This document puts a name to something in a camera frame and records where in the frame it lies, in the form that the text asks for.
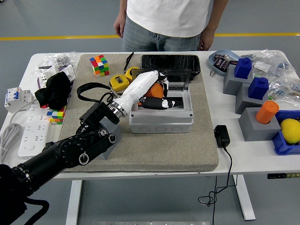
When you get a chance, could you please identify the person's right hand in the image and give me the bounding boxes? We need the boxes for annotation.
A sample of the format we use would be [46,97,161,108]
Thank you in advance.
[113,16,128,38]

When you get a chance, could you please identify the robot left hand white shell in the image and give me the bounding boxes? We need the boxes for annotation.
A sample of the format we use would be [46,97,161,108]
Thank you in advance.
[113,70,176,116]

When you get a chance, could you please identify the person's left hand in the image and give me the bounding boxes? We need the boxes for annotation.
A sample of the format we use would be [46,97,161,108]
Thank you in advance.
[199,26,216,52]

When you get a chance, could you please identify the smoked transparent box lid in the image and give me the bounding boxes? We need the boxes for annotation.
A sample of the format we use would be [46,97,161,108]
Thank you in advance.
[132,68,193,92]

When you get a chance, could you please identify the grey plastic electrical box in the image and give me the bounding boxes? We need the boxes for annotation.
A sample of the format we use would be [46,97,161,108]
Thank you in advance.
[128,90,195,134]

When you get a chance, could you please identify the yellow tape measure round label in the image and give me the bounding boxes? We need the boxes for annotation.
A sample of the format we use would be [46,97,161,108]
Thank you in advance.
[123,52,141,83]

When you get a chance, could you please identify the yellow tape measure square label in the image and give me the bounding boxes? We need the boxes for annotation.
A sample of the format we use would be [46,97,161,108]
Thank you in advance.
[109,74,131,92]

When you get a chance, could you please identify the dark purple snack packet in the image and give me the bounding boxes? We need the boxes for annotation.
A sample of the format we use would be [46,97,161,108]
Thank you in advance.
[212,54,225,68]
[220,58,233,72]

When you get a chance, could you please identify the light blue dish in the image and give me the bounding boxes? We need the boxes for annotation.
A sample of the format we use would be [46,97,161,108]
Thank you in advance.
[208,49,241,77]

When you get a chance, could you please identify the black plastic tray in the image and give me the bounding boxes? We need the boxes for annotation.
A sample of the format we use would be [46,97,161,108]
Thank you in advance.
[140,54,202,82]

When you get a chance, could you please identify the multicolour puzzle cube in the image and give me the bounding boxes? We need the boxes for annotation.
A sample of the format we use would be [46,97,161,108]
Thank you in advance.
[89,54,110,77]
[46,105,68,126]

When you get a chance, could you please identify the person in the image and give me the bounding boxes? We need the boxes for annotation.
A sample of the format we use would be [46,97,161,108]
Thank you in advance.
[113,0,229,52]

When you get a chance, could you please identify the blue plastic block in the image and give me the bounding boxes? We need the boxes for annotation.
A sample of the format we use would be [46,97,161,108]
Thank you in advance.
[247,77,270,99]
[234,58,253,80]

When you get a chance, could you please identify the grey holder block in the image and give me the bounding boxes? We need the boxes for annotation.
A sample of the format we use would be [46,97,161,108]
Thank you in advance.
[238,107,281,142]
[99,117,122,160]
[235,83,269,115]
[223,64,254,96]

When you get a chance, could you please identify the grey-brown fabric mat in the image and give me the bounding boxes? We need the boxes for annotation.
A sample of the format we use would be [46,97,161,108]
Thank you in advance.
[53,53,220,173]

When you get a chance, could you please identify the clear bag of small parts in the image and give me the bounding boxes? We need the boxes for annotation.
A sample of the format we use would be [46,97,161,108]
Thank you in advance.
[31,51,82,78]

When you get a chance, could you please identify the clear bag white label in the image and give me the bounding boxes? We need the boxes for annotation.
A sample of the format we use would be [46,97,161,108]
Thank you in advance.
[240,48,297,79]

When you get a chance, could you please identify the black cloth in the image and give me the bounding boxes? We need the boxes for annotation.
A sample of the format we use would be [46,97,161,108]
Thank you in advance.
[34,71,72,110]

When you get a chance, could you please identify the clear bag of components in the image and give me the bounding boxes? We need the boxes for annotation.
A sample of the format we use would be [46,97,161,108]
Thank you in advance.
[267,78,300,100]

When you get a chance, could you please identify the black power adapter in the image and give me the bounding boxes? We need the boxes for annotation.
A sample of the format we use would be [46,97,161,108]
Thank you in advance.
[214,125,231,149]

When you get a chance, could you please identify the white power strip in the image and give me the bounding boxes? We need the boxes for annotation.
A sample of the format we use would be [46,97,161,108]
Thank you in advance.
[18,103,51,158]

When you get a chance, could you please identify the yellow lemon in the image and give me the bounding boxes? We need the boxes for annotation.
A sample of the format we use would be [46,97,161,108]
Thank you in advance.
[280,118,300,145]

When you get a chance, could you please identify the white circuit breaker blue switches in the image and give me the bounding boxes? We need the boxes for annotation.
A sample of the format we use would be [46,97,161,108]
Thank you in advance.
[4,86,32,113]

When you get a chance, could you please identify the white table leg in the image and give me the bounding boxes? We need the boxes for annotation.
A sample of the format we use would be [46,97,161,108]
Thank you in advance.
[65,180,83,225]
[232,174,256,221]

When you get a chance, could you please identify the blue plastic bin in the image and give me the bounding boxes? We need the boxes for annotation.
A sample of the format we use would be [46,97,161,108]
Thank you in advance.
[271,110,300,156]

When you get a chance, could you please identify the black table control panel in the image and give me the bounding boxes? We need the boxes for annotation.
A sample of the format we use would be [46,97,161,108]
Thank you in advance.
[267,172,300,180]

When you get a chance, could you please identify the white electrical switch module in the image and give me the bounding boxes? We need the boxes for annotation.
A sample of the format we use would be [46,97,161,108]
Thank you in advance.
[37,64,76,89]

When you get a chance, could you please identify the black adapter cord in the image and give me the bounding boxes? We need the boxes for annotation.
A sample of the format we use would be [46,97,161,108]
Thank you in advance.
[198,145,238,225]

